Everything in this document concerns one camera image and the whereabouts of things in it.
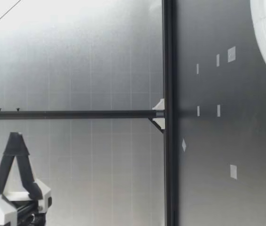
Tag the white frame corner bracket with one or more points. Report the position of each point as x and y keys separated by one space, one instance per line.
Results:
x=160 y=123
x=160 y=105

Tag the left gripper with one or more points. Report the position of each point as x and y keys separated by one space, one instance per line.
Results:
x=33 y=217

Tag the black frame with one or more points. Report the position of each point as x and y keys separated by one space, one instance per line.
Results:
x=169 y=117

